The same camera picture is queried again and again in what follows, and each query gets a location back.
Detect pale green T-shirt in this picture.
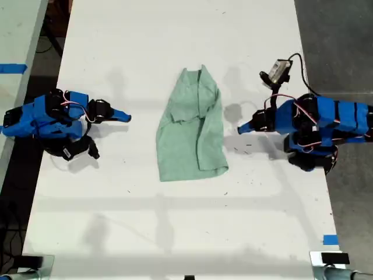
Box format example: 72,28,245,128
156,64,230,183

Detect long blue tape strip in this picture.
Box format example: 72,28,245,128
0,63,29,74

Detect grey side table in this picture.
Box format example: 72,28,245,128
0,0,50,164

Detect square blue tape piece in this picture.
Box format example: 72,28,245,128
322,234,340,246

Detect small black box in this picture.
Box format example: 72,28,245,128
16,255,45,269
320,252,350,266

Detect metal clamp tube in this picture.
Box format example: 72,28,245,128
312,264,373,280
0,269,51,280

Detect black camera stalk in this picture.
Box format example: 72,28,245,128
259,71,282,111

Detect red white servo wire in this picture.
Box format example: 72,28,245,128
263,93,295,111

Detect black labelled camera box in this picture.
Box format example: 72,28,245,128
60,136,101,162

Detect silver black camera box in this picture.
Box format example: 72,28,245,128
267,58,293,85

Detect black camera cable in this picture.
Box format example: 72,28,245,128
287,52,322,97

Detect black floor cables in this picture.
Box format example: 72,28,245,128
0,199,29,265

